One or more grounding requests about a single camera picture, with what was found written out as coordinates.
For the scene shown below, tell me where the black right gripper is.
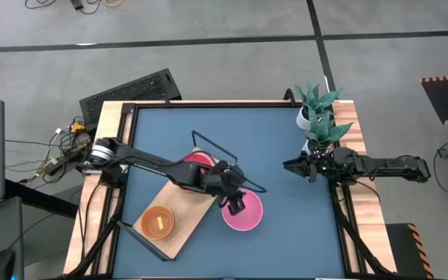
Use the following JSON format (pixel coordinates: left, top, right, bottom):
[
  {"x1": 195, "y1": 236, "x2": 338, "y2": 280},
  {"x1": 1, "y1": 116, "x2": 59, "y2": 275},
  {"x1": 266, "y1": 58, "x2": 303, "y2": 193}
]
[{"x1": 282, "y1": 147, "x2": 341, "y2": 184}]

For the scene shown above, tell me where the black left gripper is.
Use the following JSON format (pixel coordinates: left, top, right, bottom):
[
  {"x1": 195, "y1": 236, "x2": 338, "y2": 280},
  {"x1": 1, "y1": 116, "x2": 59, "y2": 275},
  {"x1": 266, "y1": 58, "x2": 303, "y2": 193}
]
[{"x1": 204, "y1": 160, "x2": 249, "y2": 217}]

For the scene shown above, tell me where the pink plate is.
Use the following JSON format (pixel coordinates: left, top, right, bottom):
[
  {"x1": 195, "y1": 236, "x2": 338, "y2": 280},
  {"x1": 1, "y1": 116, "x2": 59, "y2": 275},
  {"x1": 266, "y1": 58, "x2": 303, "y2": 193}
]
[{"x1": 220, "y1": 187, "x2": 265, "y2": 233}]

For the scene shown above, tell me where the orange-red matte bowl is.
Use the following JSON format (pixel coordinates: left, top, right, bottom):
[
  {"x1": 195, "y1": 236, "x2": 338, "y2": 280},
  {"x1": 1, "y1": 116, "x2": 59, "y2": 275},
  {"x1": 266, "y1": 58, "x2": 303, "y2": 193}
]
[{"x1": 180, "y1": 152, "x2": 215, "y2": 194}]

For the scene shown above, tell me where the yellow translucent plastic bowl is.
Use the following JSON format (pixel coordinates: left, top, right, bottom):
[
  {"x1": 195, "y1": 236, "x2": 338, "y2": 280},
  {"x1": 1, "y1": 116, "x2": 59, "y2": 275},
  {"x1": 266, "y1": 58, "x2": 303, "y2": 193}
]
[{"x1": 139, "y1": 205, "x2": 177, "y2": 241}]

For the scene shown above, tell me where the snake plant in white pot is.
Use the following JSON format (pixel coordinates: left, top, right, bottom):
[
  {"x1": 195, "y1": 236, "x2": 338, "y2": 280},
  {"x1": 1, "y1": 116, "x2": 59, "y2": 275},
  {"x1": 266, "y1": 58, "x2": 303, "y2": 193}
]
[
  {"x1": 303, "y1": 111, "x2": 355, "y2": 156},
  {"x1": 293, "y1": 79, "x2": 344, "y2": 131}
]

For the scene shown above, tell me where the black perforated panel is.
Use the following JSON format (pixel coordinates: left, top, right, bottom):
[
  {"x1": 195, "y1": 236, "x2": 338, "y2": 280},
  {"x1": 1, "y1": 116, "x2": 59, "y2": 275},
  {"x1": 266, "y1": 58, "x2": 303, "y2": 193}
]
[{"x1": 79, "y1": 68, "x2": 184, "y2": 131}]

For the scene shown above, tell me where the black desk bar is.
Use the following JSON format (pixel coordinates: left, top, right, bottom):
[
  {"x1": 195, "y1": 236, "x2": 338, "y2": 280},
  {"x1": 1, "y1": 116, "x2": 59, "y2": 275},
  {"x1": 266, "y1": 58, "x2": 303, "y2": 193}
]
[{"x1": 4, "y1": 177, "x2": 79, "y2": 219}]

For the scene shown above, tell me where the black computer mouse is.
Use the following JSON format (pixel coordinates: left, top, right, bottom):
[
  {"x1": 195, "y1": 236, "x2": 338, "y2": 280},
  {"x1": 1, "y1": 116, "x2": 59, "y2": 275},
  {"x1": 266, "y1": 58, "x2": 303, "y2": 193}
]
[{"x1": 0, "y1": 248, "x2": 17, "y2": 280}]

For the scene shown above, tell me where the wooden shelf with black frame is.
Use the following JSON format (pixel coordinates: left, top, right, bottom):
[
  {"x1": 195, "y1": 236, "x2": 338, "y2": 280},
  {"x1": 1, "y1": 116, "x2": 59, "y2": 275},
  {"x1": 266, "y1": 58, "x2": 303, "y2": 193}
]
[{"x1": 116, "y1": 129, "x2": 268, "y2": 263}]

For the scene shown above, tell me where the black metal support frame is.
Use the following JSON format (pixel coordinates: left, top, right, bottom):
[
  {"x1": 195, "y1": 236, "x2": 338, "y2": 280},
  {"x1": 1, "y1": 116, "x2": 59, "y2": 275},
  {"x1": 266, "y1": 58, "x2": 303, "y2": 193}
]
[
  {"x1": 63, "y1": 177, "x2": 132, "y2": 280},
  {"x1": 327, "y1": 180, "x2": 397, "y2": 280}
]

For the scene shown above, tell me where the black floor cable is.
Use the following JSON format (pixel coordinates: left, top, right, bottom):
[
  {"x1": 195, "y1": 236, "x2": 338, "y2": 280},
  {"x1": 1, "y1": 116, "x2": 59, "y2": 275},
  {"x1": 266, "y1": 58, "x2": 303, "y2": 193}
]
[{"x1": 24, "y1": 0, "x2": 58, "y2": 10}]

